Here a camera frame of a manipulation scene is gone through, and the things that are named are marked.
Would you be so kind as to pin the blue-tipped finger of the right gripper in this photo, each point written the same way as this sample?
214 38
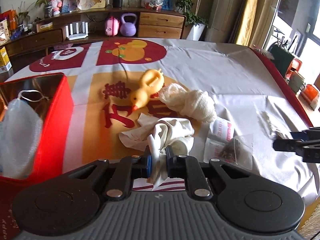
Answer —
302 135

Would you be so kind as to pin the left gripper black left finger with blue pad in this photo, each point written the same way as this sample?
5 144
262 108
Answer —
121 175

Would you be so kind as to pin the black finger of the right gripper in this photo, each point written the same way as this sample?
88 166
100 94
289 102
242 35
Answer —
290 145

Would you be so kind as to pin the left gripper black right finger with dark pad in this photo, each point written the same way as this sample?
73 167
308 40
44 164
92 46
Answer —
188 168

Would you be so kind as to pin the cream white cloth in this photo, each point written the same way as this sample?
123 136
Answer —
158 135

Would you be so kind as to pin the clear bag of dried tea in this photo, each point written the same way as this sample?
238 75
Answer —
239 151

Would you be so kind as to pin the white red printed packet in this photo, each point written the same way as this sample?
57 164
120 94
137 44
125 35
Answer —
220 132

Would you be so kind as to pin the white gauze towel roll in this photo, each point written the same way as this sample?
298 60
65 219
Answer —
196 104

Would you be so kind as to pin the yellow rubber duck toy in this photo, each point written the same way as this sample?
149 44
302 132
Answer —
150 83

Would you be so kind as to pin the white printed tablecloth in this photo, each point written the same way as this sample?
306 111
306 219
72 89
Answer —
103 74

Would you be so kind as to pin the red metal tin box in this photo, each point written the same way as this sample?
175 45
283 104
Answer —
48 162

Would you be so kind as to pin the white mesh laundry bag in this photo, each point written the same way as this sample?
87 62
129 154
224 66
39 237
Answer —
21 129

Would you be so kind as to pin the purple kettlebell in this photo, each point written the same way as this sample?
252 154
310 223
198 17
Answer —
128 29

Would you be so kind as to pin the pink toy case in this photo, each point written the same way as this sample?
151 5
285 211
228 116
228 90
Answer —
112 26

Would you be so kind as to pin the white wifi router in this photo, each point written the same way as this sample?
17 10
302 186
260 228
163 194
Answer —
76 30

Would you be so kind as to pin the wooden tv cabinet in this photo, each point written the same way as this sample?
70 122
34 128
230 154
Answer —
52 31

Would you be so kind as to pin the yellow carton box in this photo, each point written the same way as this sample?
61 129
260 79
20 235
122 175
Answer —
5 64

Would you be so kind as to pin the potted green tree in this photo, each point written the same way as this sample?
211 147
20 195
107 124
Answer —
190 10

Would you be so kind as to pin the small potted plant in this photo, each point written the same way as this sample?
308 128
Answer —
48 7

